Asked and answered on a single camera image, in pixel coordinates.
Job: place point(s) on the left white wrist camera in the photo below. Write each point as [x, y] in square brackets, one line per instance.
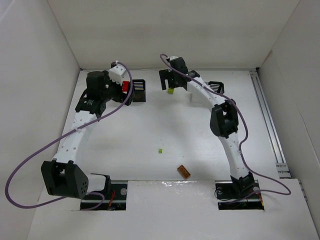
[117, 73]

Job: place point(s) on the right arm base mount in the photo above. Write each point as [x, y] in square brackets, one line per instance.
[228, 199]

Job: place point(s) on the left black slotted bin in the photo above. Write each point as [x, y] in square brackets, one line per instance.
[139, 91]

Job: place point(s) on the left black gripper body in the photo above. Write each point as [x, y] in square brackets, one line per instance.
[128, 93]

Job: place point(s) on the aluminium rail right side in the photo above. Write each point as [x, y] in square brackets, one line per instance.
[279, 158]

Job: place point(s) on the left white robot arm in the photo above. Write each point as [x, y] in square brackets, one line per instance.
[62, 175]

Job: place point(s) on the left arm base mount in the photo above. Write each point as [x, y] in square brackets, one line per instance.
[116, 200]

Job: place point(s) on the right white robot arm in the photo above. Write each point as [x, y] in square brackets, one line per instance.
[223, 120]

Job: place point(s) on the red lego plate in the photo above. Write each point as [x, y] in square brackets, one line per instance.
[125, 86]

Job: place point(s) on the black slotted bin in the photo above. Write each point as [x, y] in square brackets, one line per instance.
[139, 91]
[217, 86]

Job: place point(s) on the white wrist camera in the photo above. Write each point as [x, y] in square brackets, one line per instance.
[171, 58]
[117, 73]

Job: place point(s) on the orange lego plate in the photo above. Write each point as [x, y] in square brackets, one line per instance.
[183, 172]

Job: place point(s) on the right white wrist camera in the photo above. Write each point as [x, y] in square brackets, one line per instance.
[171, 58]

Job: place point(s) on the right black slotted bin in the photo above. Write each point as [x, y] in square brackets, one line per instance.
[217, 86]

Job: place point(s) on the right white slotted bin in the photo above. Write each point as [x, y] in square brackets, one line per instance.
[194, 98]

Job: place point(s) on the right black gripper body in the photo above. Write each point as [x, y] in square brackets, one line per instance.
[170, 75]

